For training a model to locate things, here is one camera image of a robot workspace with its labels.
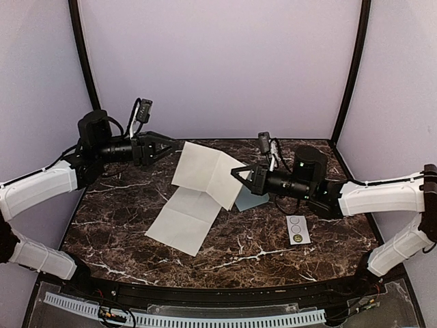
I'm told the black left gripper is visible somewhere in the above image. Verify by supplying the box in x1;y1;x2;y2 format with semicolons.
95;130;179;167

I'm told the light blue paper envelope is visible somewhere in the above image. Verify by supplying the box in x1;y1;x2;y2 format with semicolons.
235;186;270;212

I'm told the white letter sheet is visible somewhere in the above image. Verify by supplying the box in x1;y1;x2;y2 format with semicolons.
171;141;244;210

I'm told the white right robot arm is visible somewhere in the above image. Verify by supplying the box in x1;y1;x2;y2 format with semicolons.
231;146;436;297

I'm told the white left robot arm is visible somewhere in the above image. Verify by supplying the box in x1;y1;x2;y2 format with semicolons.
1;110;178;298

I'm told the white sticker seal sheet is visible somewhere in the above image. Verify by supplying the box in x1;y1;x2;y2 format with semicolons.
286;215;311;245

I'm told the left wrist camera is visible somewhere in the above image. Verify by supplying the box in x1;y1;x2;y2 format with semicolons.
128;98;153;138

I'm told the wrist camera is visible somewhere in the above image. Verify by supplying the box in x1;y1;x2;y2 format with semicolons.
258;132;281;172
128;98;153;138

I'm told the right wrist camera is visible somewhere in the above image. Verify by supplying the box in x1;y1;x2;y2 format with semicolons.
258;132;281;172

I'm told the black front rail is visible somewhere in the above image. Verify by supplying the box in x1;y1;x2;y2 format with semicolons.
68;266;407;310

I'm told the black left corner post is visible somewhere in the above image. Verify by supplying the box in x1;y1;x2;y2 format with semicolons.
68;0;102;111

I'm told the black corner post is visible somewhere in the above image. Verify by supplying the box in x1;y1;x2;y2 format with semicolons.
68;0;102;111
330;0;371;148

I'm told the white slotted cable duct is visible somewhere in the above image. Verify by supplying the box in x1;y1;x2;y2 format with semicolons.
44;292;326;327

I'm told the black right corner post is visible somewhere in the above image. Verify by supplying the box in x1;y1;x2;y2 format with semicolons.
330;0;371;148

